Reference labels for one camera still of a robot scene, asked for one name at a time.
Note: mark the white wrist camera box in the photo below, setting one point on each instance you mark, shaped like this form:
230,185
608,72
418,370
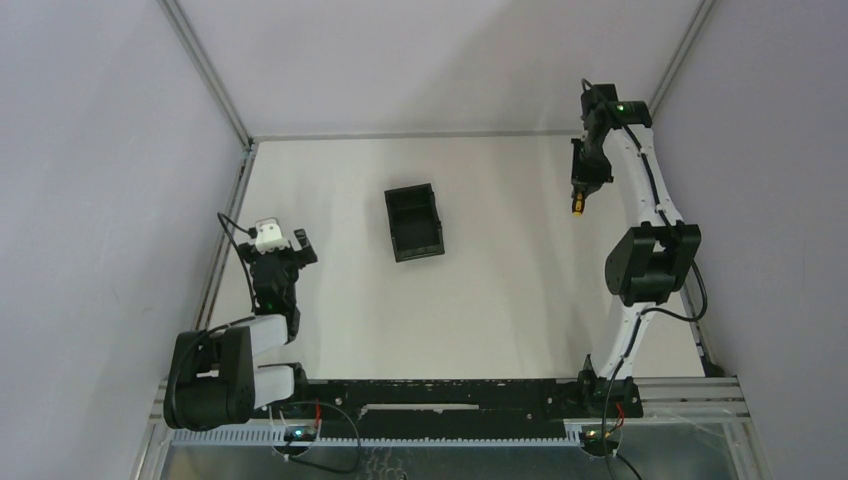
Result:
269,236

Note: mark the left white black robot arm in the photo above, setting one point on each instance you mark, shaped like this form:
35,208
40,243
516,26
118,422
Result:
215,376

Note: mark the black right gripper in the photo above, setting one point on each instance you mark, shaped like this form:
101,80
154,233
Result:
584,180

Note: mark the left green circuit board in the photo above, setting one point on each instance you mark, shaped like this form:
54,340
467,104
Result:
300,434

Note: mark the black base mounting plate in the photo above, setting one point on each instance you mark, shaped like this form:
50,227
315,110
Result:
474,409

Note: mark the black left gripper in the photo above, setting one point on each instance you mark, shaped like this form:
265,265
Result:
275,254

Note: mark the aluminium frame rail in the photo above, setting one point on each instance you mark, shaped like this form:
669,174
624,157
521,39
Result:
156,440

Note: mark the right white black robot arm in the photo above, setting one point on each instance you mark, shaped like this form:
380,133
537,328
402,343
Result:
656,253

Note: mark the white slotted cable duct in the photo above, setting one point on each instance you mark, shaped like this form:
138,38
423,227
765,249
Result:
568,435

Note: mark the right green circuit board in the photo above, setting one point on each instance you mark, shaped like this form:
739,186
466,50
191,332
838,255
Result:
595,435

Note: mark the green circuit board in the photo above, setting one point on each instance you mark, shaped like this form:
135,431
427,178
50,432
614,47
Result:
595,435
300,434

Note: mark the black yellow screwdriver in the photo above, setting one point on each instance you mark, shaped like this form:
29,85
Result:
578,203

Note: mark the black plastic bin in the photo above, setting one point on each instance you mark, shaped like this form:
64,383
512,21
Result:
414,223

